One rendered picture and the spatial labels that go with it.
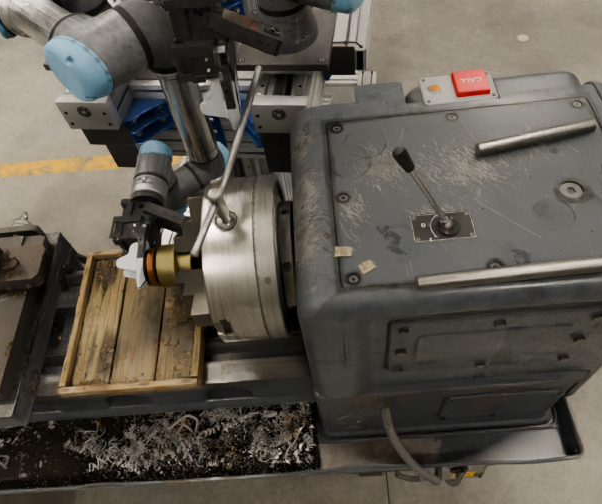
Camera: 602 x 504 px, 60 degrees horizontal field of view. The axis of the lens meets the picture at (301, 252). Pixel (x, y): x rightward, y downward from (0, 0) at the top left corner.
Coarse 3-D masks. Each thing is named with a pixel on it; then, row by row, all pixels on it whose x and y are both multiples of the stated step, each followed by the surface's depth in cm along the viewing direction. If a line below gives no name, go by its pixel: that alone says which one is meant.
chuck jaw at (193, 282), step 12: (180, 276) 99; (192, 276) 98; (180, 288) 99; (192, 288) 97; (204, 288) 96; (192, 300) 97; (204, 300) 94; (192, 312) 93; (204, 312) 93; (204, 324) 95; (216, 324) 92; (228, 324) 93
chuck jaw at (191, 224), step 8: (216, 184) 98; (200, 192) 100; (192, 200) 97; (200, 200) 97; (192, 208) 97; (200, 208) 97; (192, 216) 98; (200, 216) 98; (184, 224) 98; (192, 224) 98; (184, 232) 99; (192, 232) 99; (176, 240) 100; (184, 240) 100; (192, 240) 99; (176, 248) 100; (184, 248) 100
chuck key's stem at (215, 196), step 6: (210, 192) 81; (216, 192) 81; (210, 198) 80; (216, 198) 80; (222, 198) 82; (216, 204) 82; (222, 204) 82; (222, 210) 84; (228, 210) 85; (222, 216) 85; (228, 216) 87; (222, 222) 88; (228, 222) 88
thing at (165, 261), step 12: (156, 252) 101; (168, 252) 100; (180, 252) 101; (144, 264) 100; (156, 264) 99; (168, 264) 99; (180, 264) 100; (192, 264) 106; (144, 276) 100; (156, 276) 100; (168, 276) 100
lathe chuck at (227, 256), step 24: (240, 192) 92; (216, 216) 89; (240, 216) 88; (216, 240) 87; (240, 240) 87; (216, 264) 87; (240, 264) 87; (216, 288) 88; (240, 288) 87; (216, 312) 89; (240, 312) 89; (240, 336) 95; (264, 336) 96
